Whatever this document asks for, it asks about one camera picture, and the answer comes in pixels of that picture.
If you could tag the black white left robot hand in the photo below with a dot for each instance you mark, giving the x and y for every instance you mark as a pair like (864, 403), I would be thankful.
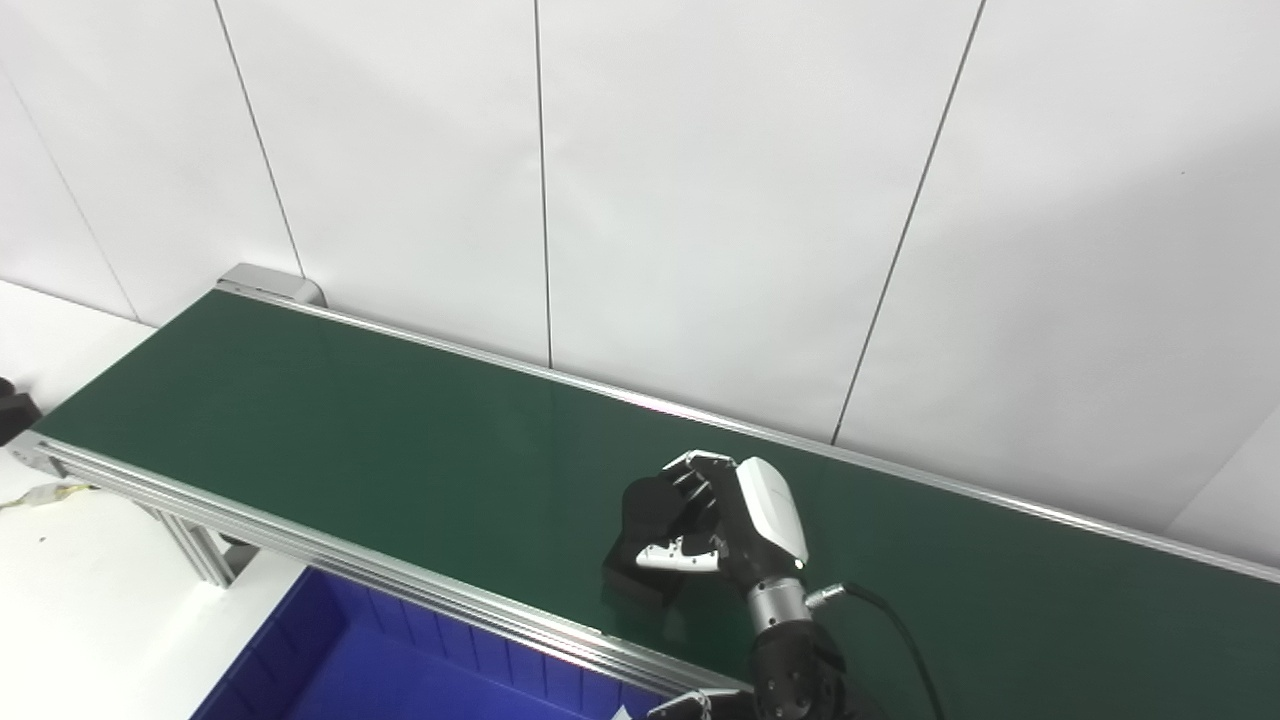
(700, 708)

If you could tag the blue plastic bin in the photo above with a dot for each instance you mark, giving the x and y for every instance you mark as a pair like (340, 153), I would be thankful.
(400, 680)

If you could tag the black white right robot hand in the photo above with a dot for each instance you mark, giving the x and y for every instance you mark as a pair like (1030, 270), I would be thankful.
(765, 520)

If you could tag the black part with cylinder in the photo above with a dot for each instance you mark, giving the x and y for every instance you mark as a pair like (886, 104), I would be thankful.
(650, 510)

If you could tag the aluminium conveyor support leg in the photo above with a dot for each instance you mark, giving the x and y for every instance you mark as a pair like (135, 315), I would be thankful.
(200, 550)

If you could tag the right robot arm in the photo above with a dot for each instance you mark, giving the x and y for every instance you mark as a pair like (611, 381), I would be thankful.
(790, 660)

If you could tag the black block object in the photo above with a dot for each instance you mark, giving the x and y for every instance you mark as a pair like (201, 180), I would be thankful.
(15, 415)

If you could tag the green conveyor belt aluminium frame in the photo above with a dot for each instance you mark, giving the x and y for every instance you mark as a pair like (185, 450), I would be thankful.
(400, 440)

